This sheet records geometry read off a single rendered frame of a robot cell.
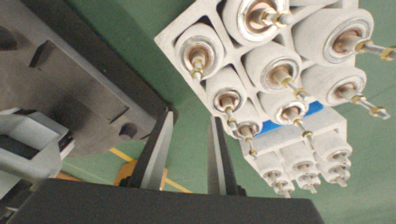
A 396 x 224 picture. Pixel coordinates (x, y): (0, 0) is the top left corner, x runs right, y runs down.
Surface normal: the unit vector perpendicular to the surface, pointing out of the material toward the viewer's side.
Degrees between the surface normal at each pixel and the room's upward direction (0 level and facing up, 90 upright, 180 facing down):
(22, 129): 60
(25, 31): 45
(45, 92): 0
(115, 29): 0
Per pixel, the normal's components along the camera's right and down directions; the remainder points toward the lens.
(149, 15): -0.04, 0.63
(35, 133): 0.69, -0.04
